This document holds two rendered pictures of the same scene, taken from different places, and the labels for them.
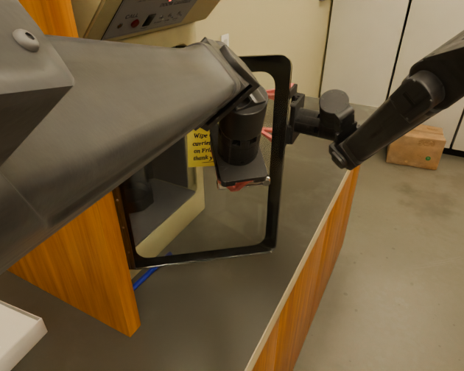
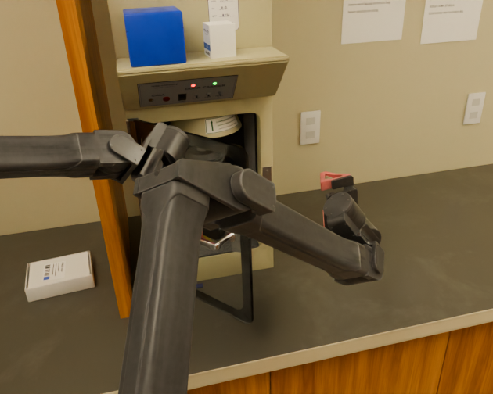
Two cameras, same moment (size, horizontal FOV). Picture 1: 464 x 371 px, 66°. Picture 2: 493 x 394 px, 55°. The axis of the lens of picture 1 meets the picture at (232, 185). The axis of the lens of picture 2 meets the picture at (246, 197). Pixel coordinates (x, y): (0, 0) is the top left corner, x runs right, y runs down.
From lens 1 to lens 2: 0.68 m
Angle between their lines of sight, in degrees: 42
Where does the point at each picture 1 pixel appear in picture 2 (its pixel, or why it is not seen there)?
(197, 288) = not seen: hidden behind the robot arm
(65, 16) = (86, 98)
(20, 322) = (83, 270)
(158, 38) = (218, 106)
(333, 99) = (338, 202)
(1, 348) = (63, 277)
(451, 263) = not seen: outside the picture
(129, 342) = (116, 320)
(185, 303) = not seen: hidden behind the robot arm
